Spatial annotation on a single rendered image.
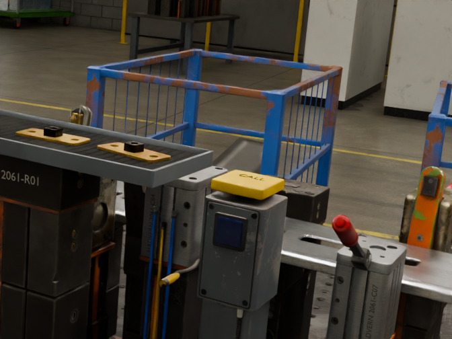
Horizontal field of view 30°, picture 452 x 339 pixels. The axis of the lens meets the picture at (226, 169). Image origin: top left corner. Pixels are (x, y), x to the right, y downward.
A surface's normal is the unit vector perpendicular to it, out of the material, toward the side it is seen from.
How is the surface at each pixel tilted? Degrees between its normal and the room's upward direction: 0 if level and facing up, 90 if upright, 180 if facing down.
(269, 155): 90
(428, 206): 78
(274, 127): 90
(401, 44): 90
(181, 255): 90
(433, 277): 0
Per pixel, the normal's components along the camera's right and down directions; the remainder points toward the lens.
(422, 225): -0.40, -0.04
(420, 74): -0.28, 0.20
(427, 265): 0.09, -0.97
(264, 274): 0.90, 0.18
